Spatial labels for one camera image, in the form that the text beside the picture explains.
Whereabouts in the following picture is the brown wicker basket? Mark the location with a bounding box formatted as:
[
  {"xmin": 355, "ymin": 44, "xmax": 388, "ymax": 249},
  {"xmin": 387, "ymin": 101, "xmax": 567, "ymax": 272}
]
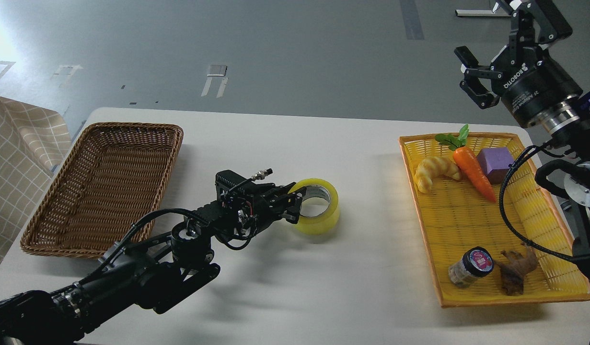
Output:
[{"xmin": 20, "ymin": 122, "xmax": 185, "ymax": 259}]

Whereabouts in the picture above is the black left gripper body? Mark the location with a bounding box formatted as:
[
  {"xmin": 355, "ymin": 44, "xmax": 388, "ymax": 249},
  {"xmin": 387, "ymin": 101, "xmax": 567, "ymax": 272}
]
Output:
[{"xmin": 232, "ymin": 189, "xmax": 282, "ymax": 240}]

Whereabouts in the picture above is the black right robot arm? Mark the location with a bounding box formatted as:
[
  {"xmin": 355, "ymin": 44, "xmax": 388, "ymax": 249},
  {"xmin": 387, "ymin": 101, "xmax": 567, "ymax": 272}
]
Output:
[{"xmin": 454, "ymin": 0, "xmax": 590, "ymax": 282}]

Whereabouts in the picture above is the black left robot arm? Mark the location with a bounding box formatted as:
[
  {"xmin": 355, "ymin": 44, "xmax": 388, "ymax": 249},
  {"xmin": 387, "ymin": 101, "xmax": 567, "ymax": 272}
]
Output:
[{"xmin": 0, "ymin": 169, "xmax": 308, "ymax": 345}]

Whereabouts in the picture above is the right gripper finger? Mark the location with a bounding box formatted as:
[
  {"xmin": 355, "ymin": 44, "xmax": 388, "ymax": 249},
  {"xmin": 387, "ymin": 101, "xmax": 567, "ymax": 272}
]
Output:
[
  {"xmin": 454, "ymin": 46, "xmax": 501, "ymax": 109},
  {"xmin": 496, "ymin": 0, "xmax": 573, "ymax": 60}
]

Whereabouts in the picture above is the yellow tape roll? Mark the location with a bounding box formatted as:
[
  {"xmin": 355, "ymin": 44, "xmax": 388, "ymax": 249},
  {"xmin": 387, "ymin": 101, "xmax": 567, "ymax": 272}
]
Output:
[{"xmin": 289, "ymin": 178, "xmax": 340, "ymax": 236}]

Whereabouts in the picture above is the yellow plastic basket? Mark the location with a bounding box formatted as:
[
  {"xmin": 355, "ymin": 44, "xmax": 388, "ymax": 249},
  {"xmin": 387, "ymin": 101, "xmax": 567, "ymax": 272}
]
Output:
[{"xmin": 399, "ymin": 134, "xmax": 590, "ymax": 308}]

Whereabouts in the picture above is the toy croissant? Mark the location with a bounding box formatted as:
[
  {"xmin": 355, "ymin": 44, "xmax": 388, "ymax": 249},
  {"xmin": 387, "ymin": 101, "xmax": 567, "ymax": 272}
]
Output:
[{"xmin": 415, "ymin": 156, "xmax": 463, "ymax": 194}]

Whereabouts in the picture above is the small jar dark lid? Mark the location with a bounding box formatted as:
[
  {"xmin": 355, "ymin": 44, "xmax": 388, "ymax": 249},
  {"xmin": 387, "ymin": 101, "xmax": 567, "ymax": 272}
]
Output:
[{"xmin": 448, "ymin": 246, "xmax": 495, "ymax": 288}]

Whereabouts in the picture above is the beige checkered cloth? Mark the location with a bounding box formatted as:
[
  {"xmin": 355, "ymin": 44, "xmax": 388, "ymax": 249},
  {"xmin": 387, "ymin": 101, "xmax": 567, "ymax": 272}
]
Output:
[{"xmin": 0, "ymin": 96, "xmax": 71, "ymax": 265}]

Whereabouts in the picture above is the brown toy animal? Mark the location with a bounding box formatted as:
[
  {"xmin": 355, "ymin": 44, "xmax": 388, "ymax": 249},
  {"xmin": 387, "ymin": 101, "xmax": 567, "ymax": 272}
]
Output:
[{"xmin": 497, "ymin": 242, "xmax": 539, "ymax": 296}]

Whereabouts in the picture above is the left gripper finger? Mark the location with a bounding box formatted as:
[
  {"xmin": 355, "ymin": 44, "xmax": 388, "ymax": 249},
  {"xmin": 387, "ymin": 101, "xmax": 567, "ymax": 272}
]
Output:
[
  {"xmin": 276, "ymin": 188, "xmax": 307, "ymax": 224},
  {"xmin": 264, "ymin": 183, "xmax": 299, "ymax": 202}
]

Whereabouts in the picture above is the toy carrot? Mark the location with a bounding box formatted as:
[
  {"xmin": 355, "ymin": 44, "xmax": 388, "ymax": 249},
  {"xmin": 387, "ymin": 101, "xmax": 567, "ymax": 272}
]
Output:
[{"xmin": 434, "ymin": 124, "xmax": 497, "ymax": 203}]

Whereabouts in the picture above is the white stand base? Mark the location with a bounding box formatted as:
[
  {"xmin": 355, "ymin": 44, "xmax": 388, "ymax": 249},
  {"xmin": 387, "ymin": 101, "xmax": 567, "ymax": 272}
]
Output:
[{"xmin": 454, "ymin": 0, "xmax": 513, "ymax": 18}]

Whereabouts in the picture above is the purple cube block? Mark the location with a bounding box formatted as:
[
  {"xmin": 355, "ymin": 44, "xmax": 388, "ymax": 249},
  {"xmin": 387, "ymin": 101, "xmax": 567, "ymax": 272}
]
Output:
[{"xmin": 477, "ymin": 147, "xmax": 514, "ymax": 185}]

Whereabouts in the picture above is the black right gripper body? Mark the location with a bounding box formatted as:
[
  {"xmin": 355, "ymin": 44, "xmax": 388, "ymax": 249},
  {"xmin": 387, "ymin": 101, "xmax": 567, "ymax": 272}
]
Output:
[{"xmin": 491, "ymin": 46, "xmax": 583, "ymax": 127}]

